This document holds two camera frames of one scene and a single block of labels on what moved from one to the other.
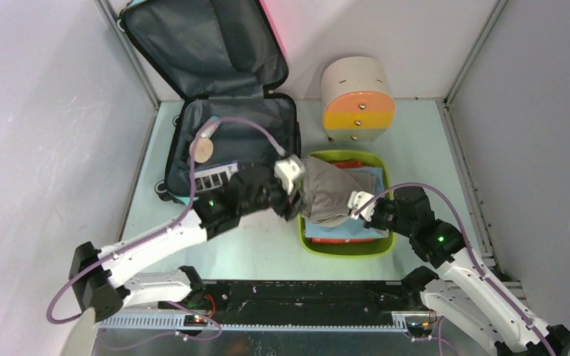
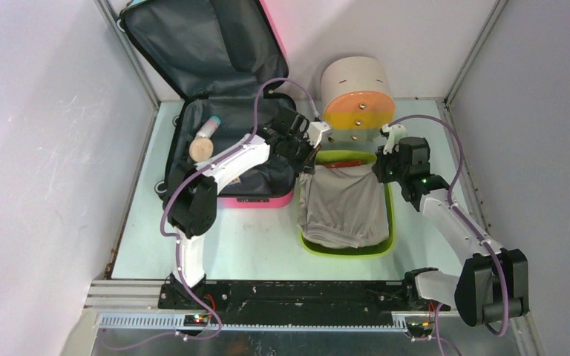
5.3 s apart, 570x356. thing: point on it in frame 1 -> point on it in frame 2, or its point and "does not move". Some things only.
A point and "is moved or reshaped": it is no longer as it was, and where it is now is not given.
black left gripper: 286,209 -> 305,165
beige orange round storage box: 358,104 does not move
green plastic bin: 382,248 does not move
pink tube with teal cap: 209,127 does not move
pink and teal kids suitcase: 217,62 does not move
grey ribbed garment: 328,189 is moved or reshaped
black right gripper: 379,202 -> 379,166
